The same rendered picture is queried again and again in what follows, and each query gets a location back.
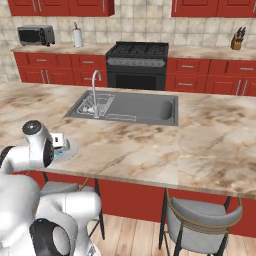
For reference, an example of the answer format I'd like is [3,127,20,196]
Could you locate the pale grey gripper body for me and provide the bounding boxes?
[54,138,72,154]

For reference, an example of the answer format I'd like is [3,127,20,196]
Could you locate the grey round plate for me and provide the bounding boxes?
[50,138,80,164]

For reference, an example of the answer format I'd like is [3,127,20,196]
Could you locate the grey stool with black legs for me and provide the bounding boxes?
[158,187,244,256]
[39,171,106,241]

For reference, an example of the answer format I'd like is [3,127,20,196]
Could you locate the silver curved tap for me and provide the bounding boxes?
[90,69,103,119]

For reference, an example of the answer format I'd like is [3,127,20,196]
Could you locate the red base cupboards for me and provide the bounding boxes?
[13,51,109,89]
[165,57,256,98]

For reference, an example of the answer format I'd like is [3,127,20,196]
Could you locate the grey kitchen sink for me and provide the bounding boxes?
[63,89,180,127]

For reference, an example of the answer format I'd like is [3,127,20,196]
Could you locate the red island base panel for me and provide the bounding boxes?
[19,169,256,240]

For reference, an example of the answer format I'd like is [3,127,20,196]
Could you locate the black oven with hob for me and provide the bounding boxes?
[105,40,170,92]

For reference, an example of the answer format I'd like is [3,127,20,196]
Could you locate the white paper towel roll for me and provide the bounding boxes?
[72,21,85,49]

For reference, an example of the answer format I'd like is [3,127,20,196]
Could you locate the grey toaster oven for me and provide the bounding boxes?
[17,24,56,47]

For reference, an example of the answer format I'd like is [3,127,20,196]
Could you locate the wooden knife block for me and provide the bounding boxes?
[230,26,247,51]

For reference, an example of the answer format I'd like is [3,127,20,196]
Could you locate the red wall cupboards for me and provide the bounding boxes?
[7,0,116,18]
[170,0,256,19]

